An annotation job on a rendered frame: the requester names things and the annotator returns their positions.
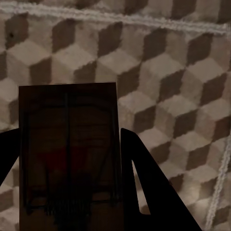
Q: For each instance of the mousetrap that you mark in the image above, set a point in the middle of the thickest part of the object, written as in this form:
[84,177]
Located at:
[70,174]

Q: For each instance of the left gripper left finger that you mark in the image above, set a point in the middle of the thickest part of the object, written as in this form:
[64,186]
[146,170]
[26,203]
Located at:
[9,151]

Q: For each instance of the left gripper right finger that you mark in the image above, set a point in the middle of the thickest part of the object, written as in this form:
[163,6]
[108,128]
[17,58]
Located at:
[168,211]

